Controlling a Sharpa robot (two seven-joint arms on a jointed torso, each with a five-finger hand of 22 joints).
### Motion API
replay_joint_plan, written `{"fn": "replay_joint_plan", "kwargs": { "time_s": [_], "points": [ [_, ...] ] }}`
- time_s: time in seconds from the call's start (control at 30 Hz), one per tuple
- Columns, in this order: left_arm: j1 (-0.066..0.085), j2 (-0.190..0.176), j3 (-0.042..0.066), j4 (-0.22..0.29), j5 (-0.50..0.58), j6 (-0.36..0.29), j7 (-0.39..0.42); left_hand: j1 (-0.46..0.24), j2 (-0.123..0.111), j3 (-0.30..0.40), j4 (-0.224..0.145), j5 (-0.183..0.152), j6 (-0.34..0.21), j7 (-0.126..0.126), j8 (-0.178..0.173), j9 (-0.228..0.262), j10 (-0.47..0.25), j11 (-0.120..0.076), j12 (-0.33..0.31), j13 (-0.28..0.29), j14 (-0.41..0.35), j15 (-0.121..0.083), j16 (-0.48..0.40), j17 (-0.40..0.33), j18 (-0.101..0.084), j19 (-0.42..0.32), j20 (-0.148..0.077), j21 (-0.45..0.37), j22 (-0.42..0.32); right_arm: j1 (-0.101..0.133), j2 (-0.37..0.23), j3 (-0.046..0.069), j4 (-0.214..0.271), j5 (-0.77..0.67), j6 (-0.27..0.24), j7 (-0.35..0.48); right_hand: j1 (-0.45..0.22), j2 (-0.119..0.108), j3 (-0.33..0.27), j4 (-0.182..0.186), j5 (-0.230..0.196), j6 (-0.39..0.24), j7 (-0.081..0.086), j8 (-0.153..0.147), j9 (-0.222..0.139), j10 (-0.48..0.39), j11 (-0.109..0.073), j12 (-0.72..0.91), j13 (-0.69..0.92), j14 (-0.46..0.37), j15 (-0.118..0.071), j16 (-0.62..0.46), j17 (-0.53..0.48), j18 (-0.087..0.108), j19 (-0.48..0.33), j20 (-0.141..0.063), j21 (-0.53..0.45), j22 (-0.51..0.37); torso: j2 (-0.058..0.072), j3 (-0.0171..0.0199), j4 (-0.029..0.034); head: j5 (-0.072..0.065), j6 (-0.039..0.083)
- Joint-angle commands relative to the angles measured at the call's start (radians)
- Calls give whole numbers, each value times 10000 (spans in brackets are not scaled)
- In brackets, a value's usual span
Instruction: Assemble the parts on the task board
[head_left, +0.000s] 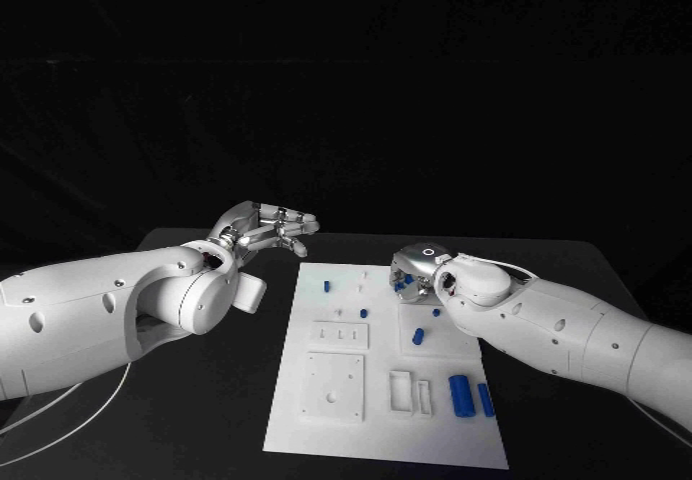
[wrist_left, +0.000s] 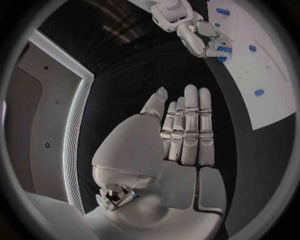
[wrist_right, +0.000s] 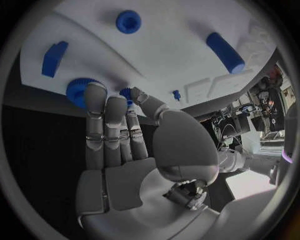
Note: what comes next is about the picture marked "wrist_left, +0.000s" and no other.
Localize blue block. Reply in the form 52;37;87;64
216;45;233;54
215;7;231;16

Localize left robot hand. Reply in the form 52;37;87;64
84;84;230;240

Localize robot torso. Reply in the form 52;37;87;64
4;30;95;215

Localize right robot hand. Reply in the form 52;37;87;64
176;19;235;58

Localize white task board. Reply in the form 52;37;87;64
205;0;298;131

